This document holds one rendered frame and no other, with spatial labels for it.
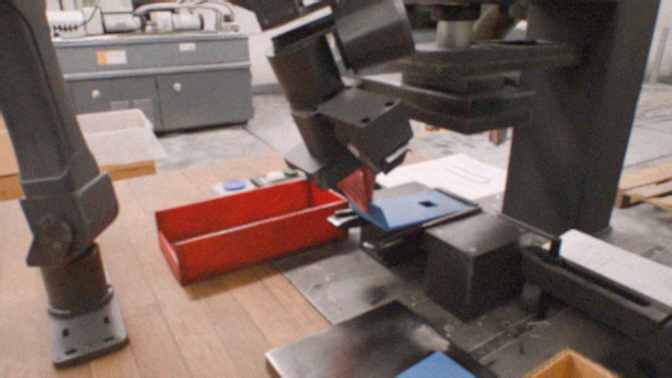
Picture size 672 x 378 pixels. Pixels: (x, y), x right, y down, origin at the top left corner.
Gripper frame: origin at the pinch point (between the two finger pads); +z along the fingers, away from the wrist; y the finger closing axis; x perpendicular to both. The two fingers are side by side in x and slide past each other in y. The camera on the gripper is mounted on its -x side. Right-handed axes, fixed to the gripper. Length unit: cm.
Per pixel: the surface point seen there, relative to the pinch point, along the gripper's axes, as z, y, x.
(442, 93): -9.1, 10.4, -5.1
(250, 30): 109, 216, 630
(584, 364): 5.4, 0.6, -25.7
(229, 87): 109, 100, 437
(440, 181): 25.0, 26.9, 22.5
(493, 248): 6.3, 6.7, -11.4
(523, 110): -3.9, 17.2, -8.8
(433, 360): 6.9, -6.5, -15.6
